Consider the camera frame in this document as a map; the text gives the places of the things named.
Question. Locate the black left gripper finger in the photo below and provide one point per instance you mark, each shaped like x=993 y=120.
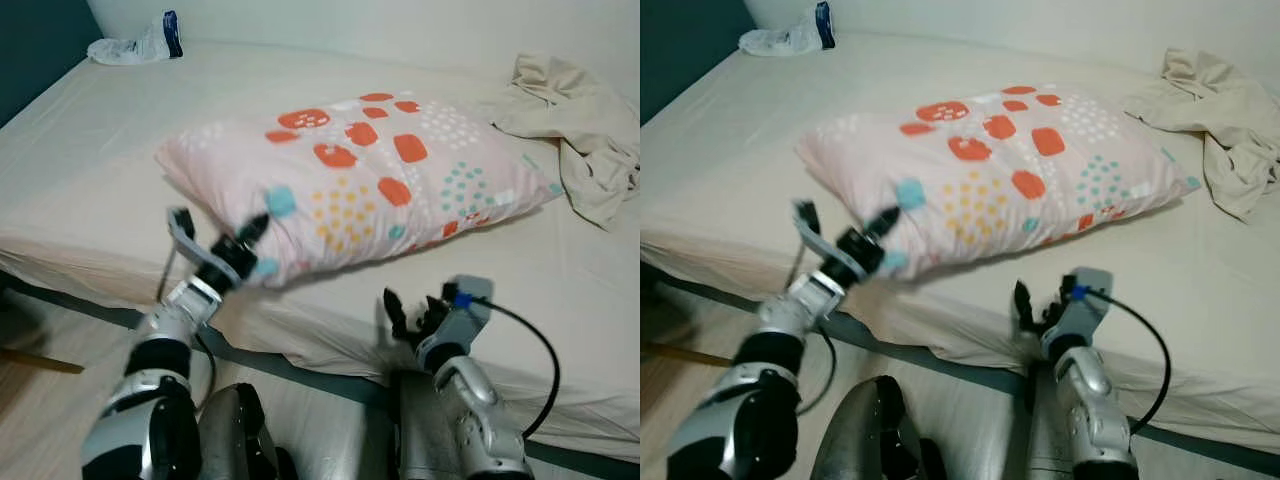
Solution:
x=885 y=220
x=255 y=228

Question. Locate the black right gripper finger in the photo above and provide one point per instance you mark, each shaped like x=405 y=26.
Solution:
x=1022 y=300
x=433 y=306
x=393 y=310
x=1056 y=295

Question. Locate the pink patterned pillow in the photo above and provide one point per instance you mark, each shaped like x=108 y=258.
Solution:
x=1040 y=150
x=400 y=160

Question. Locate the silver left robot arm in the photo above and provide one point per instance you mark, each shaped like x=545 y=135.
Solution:
x=745 y=400
x=150 y=400

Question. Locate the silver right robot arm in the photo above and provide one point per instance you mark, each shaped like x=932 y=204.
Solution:
x=1095 y=410
x=480 y=420

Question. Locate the grey right robot leg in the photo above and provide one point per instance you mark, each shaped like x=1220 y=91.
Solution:
x=415 y=430
x=1040 y=430

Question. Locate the dark left robot leg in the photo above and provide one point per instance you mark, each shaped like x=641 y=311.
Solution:
x=875 y=430
x=235 y=430

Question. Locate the cream sheeted bed mattress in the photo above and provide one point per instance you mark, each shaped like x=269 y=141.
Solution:
x=100 y=150
x=720 y=150

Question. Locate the wooden stick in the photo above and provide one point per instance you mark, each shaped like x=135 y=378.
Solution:
x=670 y=353
x=40 y=362

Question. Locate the crumpled beige blanket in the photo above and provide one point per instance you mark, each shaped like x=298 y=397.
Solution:
x=1220 y=110
x=580 y=130

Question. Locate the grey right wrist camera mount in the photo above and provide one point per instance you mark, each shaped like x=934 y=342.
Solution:
x=465 y=315
x=1085 y=300

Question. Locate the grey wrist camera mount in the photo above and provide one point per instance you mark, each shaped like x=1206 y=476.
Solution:
x=185 y=240
x=465 y=315
x=815 y=235
x=1085 y=300

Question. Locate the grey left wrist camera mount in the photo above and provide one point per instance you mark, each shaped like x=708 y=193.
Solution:
x=185 y=240
x=815 y=235

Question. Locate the dark grey bed frame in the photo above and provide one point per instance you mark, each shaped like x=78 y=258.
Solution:
x=590 y=460
x=1200 y=448

